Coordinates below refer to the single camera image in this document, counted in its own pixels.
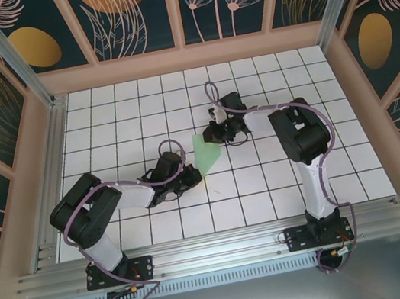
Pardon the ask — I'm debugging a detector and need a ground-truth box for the light green cloth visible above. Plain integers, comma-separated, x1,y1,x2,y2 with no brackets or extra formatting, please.
189,130,225,178

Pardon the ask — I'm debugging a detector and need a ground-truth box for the left base yellow power connector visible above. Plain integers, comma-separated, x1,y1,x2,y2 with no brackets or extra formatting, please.
106,281,149,299

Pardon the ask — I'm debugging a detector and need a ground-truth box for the base yellow power connector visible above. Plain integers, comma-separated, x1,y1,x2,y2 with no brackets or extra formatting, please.
106,281,149,299
327,244,359,260

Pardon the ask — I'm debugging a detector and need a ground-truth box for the right base yellow power connector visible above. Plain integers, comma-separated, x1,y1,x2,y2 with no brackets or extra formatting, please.
327,244,359,260

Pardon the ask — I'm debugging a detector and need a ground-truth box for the right gripper thin black wire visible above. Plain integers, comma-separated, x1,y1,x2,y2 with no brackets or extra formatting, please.
225,130,251,148

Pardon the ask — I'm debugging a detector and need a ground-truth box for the gripper thin black wire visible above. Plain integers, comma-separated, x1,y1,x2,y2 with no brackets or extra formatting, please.
225,130,251,148
160,189,185,204

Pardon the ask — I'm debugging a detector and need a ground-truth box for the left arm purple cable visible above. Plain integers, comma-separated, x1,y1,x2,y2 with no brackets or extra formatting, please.
50,137,212,299

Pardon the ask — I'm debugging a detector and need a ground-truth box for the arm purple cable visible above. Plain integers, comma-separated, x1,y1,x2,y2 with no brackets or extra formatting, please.
203,59,364,291
50,137,212,299

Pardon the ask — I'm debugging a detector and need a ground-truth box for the left gripper thin black wire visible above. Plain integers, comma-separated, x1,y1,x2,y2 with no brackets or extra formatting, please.
160,189,185,204

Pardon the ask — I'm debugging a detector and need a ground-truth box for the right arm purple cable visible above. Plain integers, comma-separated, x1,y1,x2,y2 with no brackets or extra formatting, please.
203,59,364,291

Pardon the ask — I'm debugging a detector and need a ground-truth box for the long aluminium mounting rail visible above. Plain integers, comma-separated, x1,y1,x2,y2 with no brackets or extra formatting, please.
9,199,400,299

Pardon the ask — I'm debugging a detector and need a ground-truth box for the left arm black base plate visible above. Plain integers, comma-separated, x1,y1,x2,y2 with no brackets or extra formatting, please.
83,253,158,292

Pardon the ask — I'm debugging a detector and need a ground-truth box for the slotted metal cable tray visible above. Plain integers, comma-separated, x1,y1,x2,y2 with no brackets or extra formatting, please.
48,251,322,299

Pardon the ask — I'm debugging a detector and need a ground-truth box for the aluminium side rail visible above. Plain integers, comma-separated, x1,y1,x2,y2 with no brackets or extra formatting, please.
2,94,97,274

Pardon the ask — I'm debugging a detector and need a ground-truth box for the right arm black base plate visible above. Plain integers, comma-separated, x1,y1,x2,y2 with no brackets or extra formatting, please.
282,216,356,255

